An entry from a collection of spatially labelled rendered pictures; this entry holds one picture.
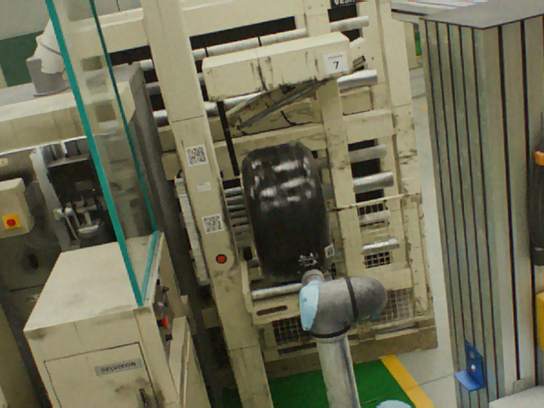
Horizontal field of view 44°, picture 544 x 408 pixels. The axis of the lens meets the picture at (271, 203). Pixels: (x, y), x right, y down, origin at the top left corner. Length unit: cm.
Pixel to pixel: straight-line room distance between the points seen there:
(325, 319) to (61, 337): 86
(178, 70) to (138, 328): 94
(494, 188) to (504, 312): 28
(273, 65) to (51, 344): 137
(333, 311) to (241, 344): 121
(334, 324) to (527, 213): 64
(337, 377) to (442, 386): 174
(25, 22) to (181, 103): 911
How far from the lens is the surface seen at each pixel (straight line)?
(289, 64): 278
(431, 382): 362
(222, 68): 277
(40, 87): 290
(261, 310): 282
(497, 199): 137
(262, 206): 250
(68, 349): 223
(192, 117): 255
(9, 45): 1154
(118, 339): 219
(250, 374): 305
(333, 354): 186
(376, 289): 183
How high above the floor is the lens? 226
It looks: 22 degrees down
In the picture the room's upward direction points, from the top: 11 degrees counter-clockwise
